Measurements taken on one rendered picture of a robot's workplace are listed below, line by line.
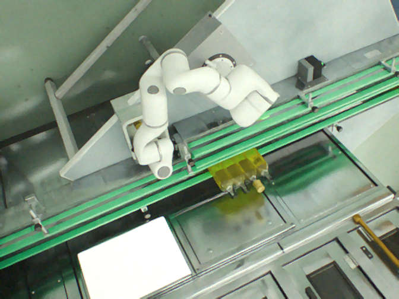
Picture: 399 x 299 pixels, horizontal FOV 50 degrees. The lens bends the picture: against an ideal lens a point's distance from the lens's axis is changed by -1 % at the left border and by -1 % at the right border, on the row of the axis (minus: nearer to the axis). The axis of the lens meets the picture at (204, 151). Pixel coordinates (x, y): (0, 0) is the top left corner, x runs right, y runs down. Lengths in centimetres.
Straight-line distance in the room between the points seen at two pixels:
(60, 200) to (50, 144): 65
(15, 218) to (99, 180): 37
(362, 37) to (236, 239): 116
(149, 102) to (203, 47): 37
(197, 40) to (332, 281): 107
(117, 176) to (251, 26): 85
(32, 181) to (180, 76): 128
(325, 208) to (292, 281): 38
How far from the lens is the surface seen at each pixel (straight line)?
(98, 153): 191
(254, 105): 147
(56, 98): 235
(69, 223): 187
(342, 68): 219
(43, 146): 252
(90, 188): 192
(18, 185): 239
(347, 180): 211
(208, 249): 184
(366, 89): 223
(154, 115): 141
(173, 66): 134
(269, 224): 189
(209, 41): 164
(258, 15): 184
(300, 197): 202
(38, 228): 176
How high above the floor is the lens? 213
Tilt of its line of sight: 40 degrees down
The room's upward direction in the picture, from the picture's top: 146 degrees clockwise
